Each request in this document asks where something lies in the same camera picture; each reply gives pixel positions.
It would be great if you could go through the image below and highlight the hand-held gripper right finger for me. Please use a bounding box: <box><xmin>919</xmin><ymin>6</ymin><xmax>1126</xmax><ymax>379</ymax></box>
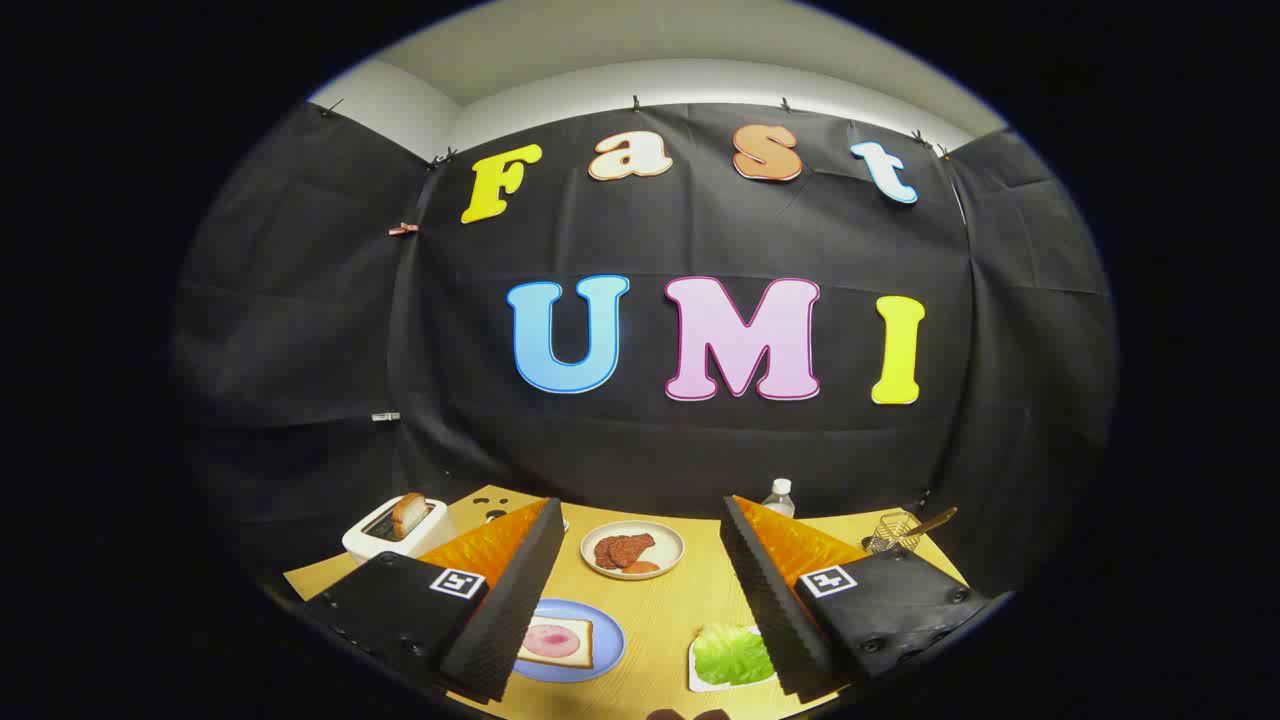
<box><xmin>719</xmin><ymin>494</ymin><xmax>991</xmax><ymax>704</ymax></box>

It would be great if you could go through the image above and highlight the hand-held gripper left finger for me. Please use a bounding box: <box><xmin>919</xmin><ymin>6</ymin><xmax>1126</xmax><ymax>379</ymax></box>
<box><xmin>303</xmin><ymin>497</ymin><xmax>567</xmax><ymax>704</ymax></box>

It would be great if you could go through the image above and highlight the green lettuce leaf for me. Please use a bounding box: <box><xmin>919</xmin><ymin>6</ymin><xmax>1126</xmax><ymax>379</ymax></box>
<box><xmin>693</xmin><ymin>623</ymin><xmax>776</xmax><ymax>687</ymax></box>

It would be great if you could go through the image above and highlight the pink ham slice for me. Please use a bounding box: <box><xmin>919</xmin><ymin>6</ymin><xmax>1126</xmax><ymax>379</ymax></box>
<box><xmin>522</xmin><ymin>625</ymin><xmax>583</xmax><ymax>659</ymax></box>

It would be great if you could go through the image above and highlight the white bread slice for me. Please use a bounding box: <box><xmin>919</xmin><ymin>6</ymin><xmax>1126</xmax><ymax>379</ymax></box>
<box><xmin>516</xmin><ymin>615</ymin><xmax>594</xmax><ymax>669</ymax></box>

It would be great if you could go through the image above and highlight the white leaf-shaped plate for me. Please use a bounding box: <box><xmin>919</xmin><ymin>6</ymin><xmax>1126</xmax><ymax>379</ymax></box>
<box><xmin>688</xmin><ymin>625</ymin><xmax>779</xmax><ymax>694</ymax></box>

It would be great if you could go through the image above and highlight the blue round plate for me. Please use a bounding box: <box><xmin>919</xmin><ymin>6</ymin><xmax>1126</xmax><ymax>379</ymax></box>
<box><xmin>512</xmin><ymin>598</ymin><xmax>626</xmax><ymax>685</ymax></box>

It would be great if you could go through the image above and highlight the white round plate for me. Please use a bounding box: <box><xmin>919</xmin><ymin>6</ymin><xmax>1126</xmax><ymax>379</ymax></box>
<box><xmin>580</xmin><ymin>520</ymin><xmax>686</xmax><ymax>581</ymax></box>

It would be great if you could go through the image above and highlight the white toaster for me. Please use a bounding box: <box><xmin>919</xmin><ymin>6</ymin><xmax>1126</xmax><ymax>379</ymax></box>
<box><xmin>342</xmin><ymin>494</ymin><xmax>449</xmax><ymax>567</ymax></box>

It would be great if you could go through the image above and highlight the brown wooden spoon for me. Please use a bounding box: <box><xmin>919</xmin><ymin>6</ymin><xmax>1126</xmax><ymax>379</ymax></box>
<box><xmin>905</xmin><ymin>506</ymin><xmax>959</xmax><ymax>541</ymax></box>

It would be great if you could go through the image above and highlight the black backdrop cloth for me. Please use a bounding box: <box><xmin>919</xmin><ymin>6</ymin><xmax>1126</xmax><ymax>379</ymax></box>
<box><xmin>170</xmin><ymin>100</ymin><xmax>1119</xmax><ymax>601</ymax></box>

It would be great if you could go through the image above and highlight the small wire basket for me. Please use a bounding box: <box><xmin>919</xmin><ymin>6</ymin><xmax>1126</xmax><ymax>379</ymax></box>
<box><xmin>866</xmin><ymin>510</ymin><xmax>921</xmax><ymax>556</ymax></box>

